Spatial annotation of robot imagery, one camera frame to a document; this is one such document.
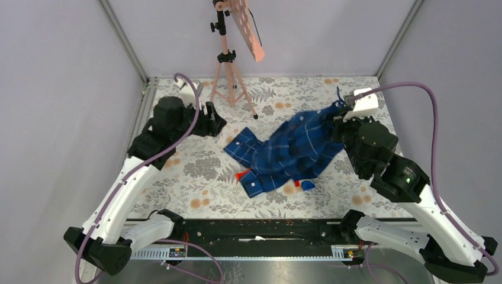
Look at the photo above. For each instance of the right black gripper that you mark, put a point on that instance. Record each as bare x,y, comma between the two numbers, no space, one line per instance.
338,123

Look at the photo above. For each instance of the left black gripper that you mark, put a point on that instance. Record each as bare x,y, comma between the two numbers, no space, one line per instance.
211,124

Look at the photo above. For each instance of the blue plaid shirt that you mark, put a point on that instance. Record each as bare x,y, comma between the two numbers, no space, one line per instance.
300,149

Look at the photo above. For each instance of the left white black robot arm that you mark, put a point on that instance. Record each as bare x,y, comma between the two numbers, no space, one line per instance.
102,239

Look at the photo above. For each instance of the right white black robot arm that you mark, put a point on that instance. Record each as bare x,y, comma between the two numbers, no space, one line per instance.
448,250

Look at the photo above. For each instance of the red brooch piece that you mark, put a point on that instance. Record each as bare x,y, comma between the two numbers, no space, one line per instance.
239,175

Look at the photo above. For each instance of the blue brooch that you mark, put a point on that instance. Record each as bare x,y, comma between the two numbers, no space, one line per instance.
307,185

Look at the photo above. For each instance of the floral table mat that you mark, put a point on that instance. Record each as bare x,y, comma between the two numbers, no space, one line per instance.
198,181

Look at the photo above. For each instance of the pink tripod stand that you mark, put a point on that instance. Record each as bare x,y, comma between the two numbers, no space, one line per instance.
227,60

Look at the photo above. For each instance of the pink perforated board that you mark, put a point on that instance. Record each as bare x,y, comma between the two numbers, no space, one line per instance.
239,10

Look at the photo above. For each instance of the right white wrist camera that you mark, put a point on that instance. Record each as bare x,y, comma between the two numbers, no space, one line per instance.
361,103

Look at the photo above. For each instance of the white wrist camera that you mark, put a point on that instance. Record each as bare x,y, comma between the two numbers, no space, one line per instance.
186,93
361,103

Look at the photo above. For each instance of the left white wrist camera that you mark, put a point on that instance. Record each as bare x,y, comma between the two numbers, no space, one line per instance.
186,93

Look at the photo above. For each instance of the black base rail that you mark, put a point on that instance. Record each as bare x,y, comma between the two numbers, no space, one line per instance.
294,232

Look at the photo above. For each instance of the grey slotted cable duct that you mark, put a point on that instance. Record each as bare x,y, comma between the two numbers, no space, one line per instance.
246,252

